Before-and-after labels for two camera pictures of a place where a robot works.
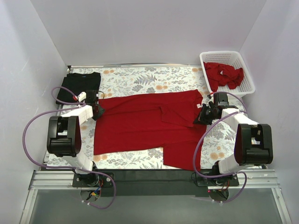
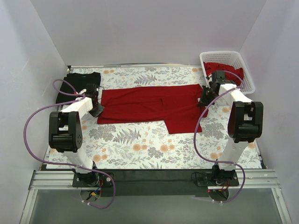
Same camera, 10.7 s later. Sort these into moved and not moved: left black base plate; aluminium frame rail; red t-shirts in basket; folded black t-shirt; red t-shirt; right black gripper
Moved: right black gripper; red t-shirt
Not moved: red t-shirts in basket; left black base plate; folded black t-shirt; aluminium frame rail
